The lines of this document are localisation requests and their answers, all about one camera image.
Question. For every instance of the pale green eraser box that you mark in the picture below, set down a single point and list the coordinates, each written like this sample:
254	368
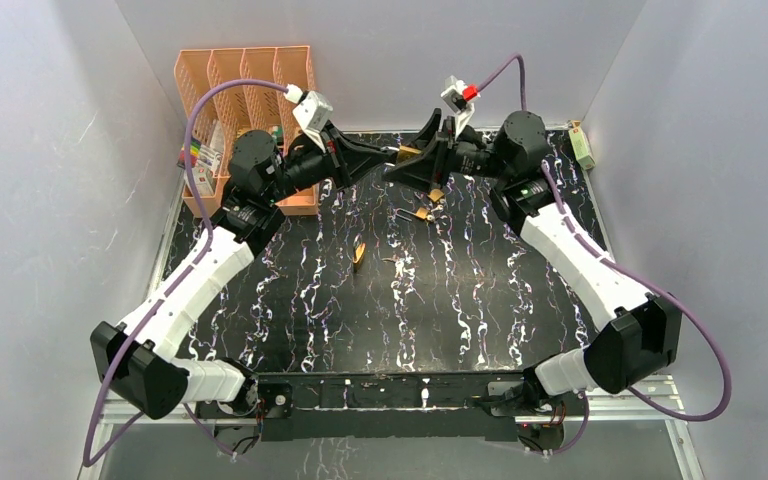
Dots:
581	146

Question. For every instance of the orange plastic file organizer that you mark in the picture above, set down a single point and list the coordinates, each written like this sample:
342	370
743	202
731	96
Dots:
240	109

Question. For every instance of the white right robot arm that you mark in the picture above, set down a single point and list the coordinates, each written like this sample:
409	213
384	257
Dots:
637	330

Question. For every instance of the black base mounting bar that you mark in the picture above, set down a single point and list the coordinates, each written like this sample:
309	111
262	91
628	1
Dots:
488	404

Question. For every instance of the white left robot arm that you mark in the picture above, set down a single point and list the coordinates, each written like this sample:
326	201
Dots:
136	357

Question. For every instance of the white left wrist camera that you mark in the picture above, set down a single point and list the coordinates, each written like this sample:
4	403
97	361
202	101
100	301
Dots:
312	114

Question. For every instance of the coloured marker set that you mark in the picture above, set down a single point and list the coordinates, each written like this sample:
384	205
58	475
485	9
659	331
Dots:
190	153

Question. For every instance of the small white box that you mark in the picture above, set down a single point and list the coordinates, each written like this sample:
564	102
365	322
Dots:
204	181

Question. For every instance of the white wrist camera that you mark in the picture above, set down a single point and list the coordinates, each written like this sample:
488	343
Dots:
312	114
459	97

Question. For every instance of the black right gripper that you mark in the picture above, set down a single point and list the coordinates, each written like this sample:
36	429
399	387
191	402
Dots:
433	168

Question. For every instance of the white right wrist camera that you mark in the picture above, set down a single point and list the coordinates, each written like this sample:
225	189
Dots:
459	97

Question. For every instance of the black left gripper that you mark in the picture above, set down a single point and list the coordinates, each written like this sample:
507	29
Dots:
338	158

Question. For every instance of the large brass padlock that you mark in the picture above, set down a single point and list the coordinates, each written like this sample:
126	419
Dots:
358	255

